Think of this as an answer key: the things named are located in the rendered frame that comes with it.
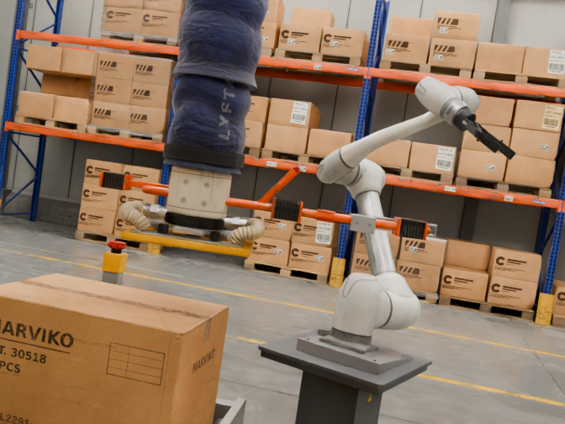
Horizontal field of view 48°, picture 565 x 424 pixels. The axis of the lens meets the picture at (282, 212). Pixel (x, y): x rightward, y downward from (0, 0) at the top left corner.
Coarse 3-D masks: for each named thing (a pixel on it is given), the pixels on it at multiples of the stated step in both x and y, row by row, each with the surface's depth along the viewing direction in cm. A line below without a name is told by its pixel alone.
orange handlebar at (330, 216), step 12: (132, 180) 205; (144, 192) 178; (156, 192) 177; (168, 192) 177; (228, 204) 177; (240, 204) 177; (252, 204) 177; (264, 204) 177; (312, 216) 178; (324, 216) 177; (336, 216) 177; (348, 216) 178; (384, 228) 178
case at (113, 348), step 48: (0, 288) 177; (48, 288) 186; (96, 288) 196; (0, 336) 170; (48, 336) 167; (96, 336) 164; (144, 336) 161; (192, 336) 166; (0, 384) 170; (48, 384) 167; (96, 384) 164; (144, 384) 162; (192, 384) 172
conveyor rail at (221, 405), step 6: (216, 402) 213; (222, 402) 214; (228, 402) 215; (234, 402) 216; (216, 408) 213; (222, 408) 213; (228, 408) 212; (216, 414) 213; (222, 414) 213; (216, 420) 213
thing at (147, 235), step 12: (132, 240) 166; (144, 240) 166; (156, 240) 166; (168, 240) 166; (180, 240) 166; (192, 240) 168; (204, 240) 170; (216, 240) 170; (216, 252) 167; (228, 252) 166; (240, 252) 166
